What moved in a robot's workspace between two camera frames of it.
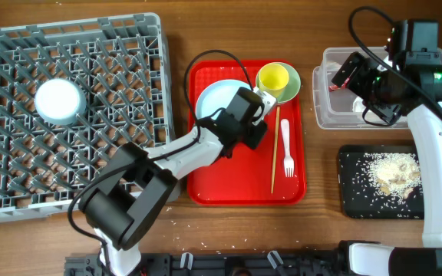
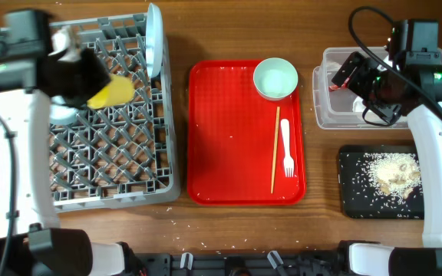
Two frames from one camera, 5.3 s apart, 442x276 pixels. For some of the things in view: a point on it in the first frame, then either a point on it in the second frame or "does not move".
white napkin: x=357 y=105 does not move
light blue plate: x=217 y=95 -> x=153 y=40
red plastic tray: x=274 y=175 does not move
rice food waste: x=398 y=175 does not move
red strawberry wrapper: x=336 y=87 does not move
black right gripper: x=388 y=113 does not move
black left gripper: x=255 y=139 -> x=103 y=77
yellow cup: x=272 y=79 -> x=120 y=90
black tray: x=380 y=182 does not move
